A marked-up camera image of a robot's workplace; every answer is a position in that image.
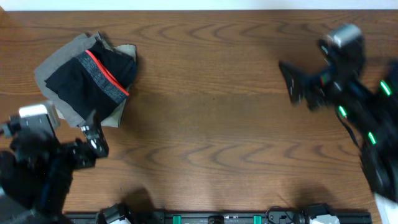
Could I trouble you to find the white cloth at right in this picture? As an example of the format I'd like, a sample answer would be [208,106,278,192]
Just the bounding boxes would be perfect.
[374,194,398,224]

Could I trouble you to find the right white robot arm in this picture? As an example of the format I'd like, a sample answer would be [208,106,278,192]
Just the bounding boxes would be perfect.
[279,61,397,223]

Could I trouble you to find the black leggings with orange waistband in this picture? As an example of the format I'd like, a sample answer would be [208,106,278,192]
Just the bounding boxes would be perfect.
[44,39,139,122]

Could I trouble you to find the beige folded cloth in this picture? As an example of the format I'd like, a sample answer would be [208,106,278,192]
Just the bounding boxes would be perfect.
[55,44,137,128]

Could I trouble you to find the folded grey trousers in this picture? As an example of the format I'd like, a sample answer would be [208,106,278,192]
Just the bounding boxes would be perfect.
[34,32,118,128]

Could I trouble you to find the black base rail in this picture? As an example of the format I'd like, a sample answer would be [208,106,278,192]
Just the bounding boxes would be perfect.
[65,203,373,224]

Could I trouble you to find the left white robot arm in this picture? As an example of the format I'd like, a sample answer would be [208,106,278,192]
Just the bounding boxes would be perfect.
[1,111,109,223]

